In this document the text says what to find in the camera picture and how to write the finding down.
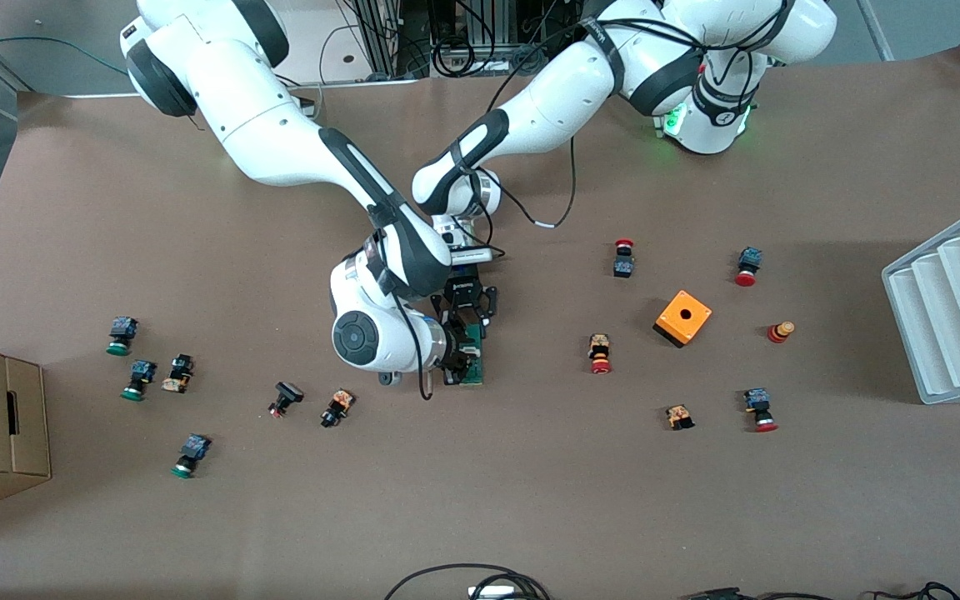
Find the green load switch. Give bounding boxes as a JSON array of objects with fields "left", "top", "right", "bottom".
[{"left": 459, "top": 325, "right": 486, "bottom": 387}]

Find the black selector orange contact block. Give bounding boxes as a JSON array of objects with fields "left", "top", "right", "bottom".
[{"left": 320, "top": 387, "right": 357, "bottom": 429}]

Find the brown paper table cover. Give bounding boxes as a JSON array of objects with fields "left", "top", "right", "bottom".
[{"left": 0, "top": 46, "right": 960, "bottom": 600}]

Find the black pushbutton red tip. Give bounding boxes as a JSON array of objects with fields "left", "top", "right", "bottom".
[{"left": 267, "top": 381, "right": 305, "bottom": 418}]

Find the red pushbutton blue contact block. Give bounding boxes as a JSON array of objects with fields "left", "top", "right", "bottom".
[
  {"left": 734, "top": 247, "right": 763, "bottom": 288},
  {"left": 742, "top": 387, "right": 779, "bottom": 433}
]

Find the green pushbutton blue contact block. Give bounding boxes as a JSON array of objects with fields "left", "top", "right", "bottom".
[
  {"left": 170, "top": 433, "right": 213, "bottom": 480},
  {"left": 120, "top": 359, "right": 158, "bottom": 403},
  {"left": 106, "top": 316, "right": 140, "bottom": 358}
]

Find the white grooved tray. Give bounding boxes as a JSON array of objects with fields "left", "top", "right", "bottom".
[{"left": 881, "top": 198, "right": 960, "bottom": 406}]

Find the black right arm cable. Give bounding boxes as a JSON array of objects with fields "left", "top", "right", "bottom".
[{"left": 397, "top": 292, "right": 436, "bottom": 402}]

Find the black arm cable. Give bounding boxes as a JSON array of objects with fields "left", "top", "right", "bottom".
[
  {"left": 480, "top": 133, "right": 578, "bottom": 230},
  {"left": 397, "top": 292, "right": 436, "bottom": 402}
]

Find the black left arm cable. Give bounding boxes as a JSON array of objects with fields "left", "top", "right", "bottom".
[{"left": 480, "top": 133, "right": 578, "bottom": 230}]

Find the black coiled cable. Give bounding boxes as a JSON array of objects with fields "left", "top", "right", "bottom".
[{"left": 383, "top": 563, "right": 552, "bottom": 600}]

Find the orange button enclosure box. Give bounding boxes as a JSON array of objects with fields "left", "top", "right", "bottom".
[{"left": 652, "top": 289, "right": 713, "bottom": 349}]

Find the aluminium frame rack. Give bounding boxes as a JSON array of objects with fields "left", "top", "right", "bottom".
[{"left": 345, "top": 0, "right": 641, "bottom": 82}]

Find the black cable tangle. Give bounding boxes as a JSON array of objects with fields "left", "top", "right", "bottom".
[{"left": 683, "top": 582, "right": 960, "bottom": 600}]

